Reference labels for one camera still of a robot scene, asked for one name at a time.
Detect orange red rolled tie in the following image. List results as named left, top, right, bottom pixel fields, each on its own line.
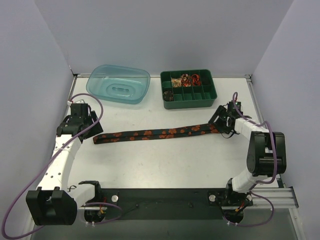
left=191, top=73, right=202, bottom=86

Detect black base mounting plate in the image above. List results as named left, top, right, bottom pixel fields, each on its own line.
left=79, top=187, right=254, bottom=221

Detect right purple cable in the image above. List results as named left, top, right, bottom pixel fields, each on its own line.
left=222, top=91, right=279, bottom=227

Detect black orange floral necktie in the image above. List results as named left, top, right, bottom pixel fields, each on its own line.
left=93, top=123, right=220, bottom=145

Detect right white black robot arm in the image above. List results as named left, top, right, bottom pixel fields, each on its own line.
left=208, top=101, right=287, bottom=207

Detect beige patterned rolled tie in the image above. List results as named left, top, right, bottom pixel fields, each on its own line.
left=171, top=77, right=182, bottom=88

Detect aluminium extrusion rail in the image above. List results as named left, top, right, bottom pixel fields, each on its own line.
left=79, top=186, right=300, bottom=211

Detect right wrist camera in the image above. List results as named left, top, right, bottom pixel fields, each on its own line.
left=227, top=101, right=243, bottom=113

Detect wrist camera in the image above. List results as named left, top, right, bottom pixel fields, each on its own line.
left=67, top=99, right=85, bottom=107
left=227, top=101, right=243, bottom=113

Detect green compartment organizer tray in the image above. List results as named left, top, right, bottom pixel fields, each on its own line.
left=160, top=69, right=218, bottom=110

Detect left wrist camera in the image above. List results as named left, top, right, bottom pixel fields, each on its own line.
left=67, top=99, right=85, bottom=107

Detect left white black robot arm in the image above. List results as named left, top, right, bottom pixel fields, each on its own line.
left=25, top=101, right=103, bottom=226

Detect teal transparent plastic tub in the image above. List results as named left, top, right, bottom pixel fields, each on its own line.
left=86, top=65, right=151, bottom=105

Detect red black rolled tie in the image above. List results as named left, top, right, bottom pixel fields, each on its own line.
left=180, top=73, right=192, bottom=87

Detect dark rolled tie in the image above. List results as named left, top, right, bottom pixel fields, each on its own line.
left=163, top=90, right=174, bottom=102

